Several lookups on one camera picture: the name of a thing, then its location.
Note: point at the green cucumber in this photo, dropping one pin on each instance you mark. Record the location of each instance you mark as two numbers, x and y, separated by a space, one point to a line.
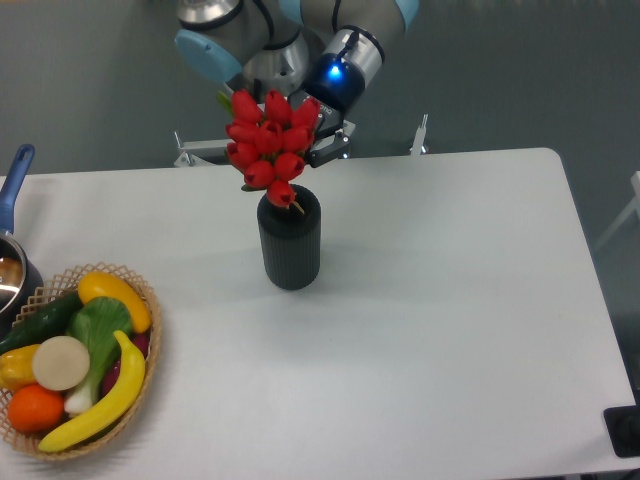
48 321

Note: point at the black device at table edge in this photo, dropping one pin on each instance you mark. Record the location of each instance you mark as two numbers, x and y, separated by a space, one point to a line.
622 424

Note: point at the woven wicker basket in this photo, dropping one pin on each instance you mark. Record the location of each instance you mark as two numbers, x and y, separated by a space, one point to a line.
53 289

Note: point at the white furniture piece right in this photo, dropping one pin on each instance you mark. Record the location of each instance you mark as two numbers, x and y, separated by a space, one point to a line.
630 209

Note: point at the yellow bell pepper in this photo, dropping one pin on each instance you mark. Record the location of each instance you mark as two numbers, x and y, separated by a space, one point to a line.
16 368

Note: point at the red tulip bouquet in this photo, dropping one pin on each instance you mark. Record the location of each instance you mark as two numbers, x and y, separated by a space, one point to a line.
268 144

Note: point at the yellow banana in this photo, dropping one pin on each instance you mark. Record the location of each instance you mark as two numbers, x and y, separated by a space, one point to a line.
107 410

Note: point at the dark grey ribbed vase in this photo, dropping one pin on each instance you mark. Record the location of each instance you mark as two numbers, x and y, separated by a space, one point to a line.
290 240

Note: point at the beige round disc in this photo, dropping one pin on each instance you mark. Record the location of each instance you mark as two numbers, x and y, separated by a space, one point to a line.
60 363

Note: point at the purple eggplant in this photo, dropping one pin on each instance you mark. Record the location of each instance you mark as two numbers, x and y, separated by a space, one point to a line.
141 341

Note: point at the green bok choy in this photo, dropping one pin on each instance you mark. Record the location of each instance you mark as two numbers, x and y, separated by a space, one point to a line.
94 326

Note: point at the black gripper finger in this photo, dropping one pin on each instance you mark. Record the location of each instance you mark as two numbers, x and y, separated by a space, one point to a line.
335 147

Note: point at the blue handled saucepan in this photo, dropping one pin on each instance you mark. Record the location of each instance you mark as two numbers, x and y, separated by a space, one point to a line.
19 277

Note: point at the orange fruit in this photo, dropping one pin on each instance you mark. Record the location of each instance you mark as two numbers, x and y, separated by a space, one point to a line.
34 409

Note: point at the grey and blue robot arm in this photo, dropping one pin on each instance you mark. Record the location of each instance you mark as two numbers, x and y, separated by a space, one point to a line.
327 50

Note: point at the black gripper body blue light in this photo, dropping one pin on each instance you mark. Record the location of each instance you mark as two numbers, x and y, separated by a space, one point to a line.
336 81

